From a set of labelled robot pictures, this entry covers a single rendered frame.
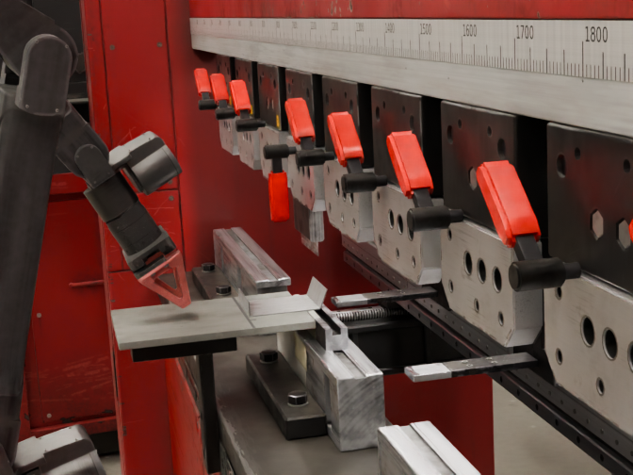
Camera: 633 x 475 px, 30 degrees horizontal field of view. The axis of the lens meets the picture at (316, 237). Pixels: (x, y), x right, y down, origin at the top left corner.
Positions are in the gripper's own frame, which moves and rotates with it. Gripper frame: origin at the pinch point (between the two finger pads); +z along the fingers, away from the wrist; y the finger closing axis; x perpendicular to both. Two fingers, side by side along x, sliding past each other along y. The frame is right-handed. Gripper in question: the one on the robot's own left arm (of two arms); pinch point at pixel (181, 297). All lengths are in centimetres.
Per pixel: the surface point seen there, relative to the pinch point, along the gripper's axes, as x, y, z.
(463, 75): -28, -76, -21
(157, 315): 4.2, 2.4, 0.9
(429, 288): -30.0, -1.3, 19.5
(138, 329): 7.0, -4.0, -0.6
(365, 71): -28, -49, -21
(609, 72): -28, -100, -22
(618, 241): -24, -101, -14
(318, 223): -21.0, -6.0, 0.9
